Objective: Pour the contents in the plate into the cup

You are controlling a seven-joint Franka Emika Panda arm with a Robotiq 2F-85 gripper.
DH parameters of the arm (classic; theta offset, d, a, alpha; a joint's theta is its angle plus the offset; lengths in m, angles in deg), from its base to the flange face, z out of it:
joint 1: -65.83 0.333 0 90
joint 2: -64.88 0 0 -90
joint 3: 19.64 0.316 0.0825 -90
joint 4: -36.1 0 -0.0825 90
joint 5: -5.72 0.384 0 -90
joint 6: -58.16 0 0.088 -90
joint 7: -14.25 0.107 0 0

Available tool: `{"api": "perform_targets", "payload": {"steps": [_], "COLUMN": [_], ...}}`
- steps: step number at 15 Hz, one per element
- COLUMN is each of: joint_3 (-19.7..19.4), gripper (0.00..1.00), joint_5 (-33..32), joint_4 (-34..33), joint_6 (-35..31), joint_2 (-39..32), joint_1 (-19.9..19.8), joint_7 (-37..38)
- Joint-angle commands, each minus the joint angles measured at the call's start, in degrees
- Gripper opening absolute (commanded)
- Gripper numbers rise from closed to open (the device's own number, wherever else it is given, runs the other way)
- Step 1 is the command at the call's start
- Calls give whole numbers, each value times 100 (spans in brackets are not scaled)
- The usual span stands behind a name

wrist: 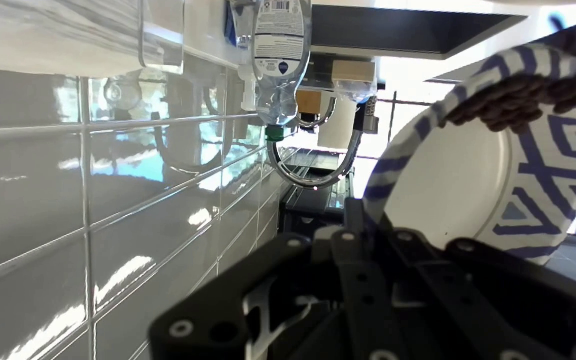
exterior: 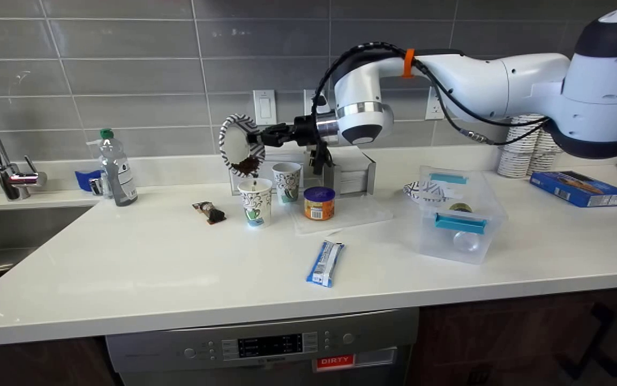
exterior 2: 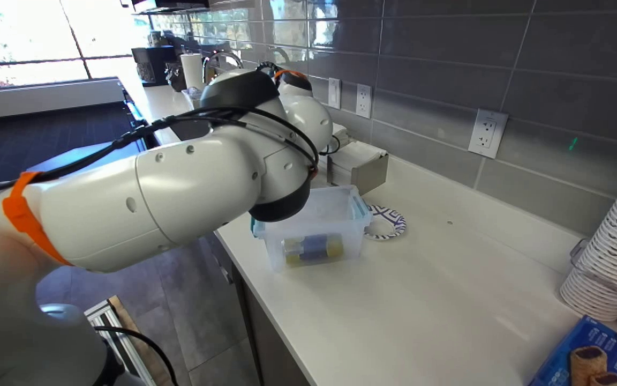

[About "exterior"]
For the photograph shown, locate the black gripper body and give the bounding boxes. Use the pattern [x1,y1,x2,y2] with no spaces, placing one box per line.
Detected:
[289,113,341,146]

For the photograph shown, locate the blue patterned paper plate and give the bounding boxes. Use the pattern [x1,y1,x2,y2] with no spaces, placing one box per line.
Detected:
[216,111,267,179]

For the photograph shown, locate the brown coffee beans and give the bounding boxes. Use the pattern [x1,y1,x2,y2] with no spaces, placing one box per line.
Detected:
[234,154,260,181]

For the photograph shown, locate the printed paper cup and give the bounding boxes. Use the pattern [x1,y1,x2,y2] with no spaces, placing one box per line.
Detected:
[270,162,303,209]
[237,175,275,230]

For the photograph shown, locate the patterned paper cup stack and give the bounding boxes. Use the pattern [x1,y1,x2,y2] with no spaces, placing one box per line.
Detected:
[496,131,540,181]
[535,136,565,175]

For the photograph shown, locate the small white box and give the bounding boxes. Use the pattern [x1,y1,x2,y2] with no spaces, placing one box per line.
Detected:
[320,144,377,198]

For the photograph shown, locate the orange jar with blue lid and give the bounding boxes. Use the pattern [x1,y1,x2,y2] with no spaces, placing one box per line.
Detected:
[302,184,337,223]

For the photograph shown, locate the dark brown snack wrapper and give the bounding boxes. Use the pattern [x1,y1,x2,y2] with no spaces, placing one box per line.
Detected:
[191,200,227,227]

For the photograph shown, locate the blue white snack bar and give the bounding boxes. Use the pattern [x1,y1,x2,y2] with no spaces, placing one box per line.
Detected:
[303,239,347,289]

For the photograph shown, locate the water bottle with green cap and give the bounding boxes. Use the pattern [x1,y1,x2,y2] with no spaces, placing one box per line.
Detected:
[85,127,138,209]

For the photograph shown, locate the clear bin with teal latches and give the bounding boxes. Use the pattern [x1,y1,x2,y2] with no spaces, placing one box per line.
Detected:
[412,166,506,267]

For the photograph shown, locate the stainless steel dishwasher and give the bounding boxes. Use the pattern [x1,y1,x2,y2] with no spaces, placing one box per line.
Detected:
[102,307,422,386]

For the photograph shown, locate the chrome kitchen faucet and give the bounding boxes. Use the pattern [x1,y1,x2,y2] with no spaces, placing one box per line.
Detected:
[0,83,46,201]

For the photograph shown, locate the blue snack box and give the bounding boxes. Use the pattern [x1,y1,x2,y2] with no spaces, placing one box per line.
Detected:
[528,170,617,211]

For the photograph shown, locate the dark kitchen sink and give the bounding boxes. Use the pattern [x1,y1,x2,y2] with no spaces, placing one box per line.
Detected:
[0,204,96,297]

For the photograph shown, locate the dark wooden base cabinet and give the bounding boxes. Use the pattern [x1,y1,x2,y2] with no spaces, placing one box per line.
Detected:
[0,334,122,386]
[406,286,617,386]

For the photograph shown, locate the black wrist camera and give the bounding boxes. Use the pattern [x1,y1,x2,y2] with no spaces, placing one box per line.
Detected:
[306,138,336,175]

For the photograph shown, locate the white wall switch plate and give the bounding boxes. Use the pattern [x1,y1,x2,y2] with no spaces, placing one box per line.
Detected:
[251,89,277,127]

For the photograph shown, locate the white wall outlet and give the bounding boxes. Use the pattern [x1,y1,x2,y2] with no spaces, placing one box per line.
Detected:
[424,95,446,122]
[302,89,322,118]

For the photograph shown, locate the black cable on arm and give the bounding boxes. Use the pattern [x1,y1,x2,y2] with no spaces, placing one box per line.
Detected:
[310,41,550,149]

